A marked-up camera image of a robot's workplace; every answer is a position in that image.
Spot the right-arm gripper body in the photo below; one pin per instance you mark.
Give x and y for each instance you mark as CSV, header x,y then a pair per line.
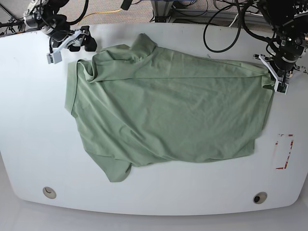
x,y
58,28

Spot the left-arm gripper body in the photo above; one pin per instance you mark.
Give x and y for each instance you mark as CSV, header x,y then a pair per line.
x,y
283,61

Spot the green T-shirt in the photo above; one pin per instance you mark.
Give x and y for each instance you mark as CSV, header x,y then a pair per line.
x,y
143,104

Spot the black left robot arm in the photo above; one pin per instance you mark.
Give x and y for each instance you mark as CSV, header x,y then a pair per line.
x,y
289,22

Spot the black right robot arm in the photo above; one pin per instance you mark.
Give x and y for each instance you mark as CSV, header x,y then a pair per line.
x,y
43,15

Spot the red tape rectangle marking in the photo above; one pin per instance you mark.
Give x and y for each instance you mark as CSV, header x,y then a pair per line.
x,y
282,151

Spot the right table grommet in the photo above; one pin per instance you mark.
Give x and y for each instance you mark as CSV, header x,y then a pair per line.
x,y
260,198

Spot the table grommet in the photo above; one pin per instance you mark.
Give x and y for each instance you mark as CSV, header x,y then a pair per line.
x,y
49,192
260,198

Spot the left table grommet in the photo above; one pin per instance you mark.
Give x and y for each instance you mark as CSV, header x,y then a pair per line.
x,y
49,192

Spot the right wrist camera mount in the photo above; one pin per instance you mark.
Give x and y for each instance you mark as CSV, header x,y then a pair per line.
x,y
62,47

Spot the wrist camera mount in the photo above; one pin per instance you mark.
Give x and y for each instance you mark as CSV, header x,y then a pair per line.
x,y
282,77
62,47

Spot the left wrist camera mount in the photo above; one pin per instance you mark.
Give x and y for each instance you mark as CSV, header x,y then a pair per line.
x,y
282,77

